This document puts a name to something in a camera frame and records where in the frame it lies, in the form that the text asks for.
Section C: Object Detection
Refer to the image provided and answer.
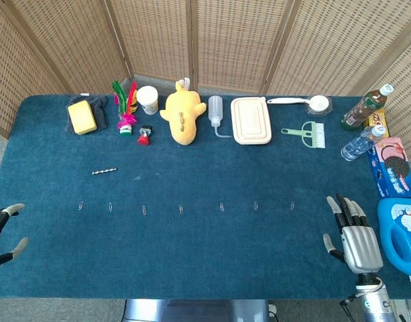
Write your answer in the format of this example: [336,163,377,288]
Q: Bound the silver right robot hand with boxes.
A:
[322,193,384,274]

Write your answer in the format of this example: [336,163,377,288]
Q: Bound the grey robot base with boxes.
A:
[122,298,278,322]

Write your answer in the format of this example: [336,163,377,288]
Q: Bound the blue detergent bottle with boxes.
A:
[376,197,411,285]

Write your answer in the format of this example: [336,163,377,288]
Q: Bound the blue cookie box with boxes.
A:
[366,150,411,199]

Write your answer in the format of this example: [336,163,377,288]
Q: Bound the clear water bottle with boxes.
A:
[341,125,385,162]

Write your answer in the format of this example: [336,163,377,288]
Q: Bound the green hand brush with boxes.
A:
[280,121,327,150]

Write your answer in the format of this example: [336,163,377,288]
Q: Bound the yellow snack box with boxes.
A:
[363,107,388,138]

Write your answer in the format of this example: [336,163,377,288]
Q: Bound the yellow sponge block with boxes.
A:
[67,101,98,136]

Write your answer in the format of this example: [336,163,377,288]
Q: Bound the brown tea bottle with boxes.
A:
[340,83,394,131]

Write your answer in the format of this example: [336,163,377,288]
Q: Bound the clear glass dish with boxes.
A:
[305,97,333,117]

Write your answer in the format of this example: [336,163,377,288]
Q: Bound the dark grey cloth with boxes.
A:
[65,95,110,133]

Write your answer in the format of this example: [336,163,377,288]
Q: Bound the white ladle spoon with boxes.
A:
[266,95,329,114]

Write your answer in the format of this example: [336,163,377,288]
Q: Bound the blue carpet table cover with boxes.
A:
[0,94,411,300]

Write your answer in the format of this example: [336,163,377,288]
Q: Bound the beige lidded lunch box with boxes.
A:
[230,97,272,146]

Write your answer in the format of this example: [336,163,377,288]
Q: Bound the colourful feather shuttlecock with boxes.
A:
[111,80,139,138]

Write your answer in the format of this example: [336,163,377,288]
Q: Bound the white paper cup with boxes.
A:
[135,85,160,115]

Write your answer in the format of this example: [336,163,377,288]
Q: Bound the clear squeeze wash bottle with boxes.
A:
[208,95,233,139]

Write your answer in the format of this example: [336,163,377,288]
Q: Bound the yellow plush toy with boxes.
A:
[159,77,207,146]

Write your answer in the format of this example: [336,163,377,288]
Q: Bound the woven bamboo folding screen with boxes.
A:
[0,0,411,175]

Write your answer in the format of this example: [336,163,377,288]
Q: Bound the red button switch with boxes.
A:
[137,125,153,146]

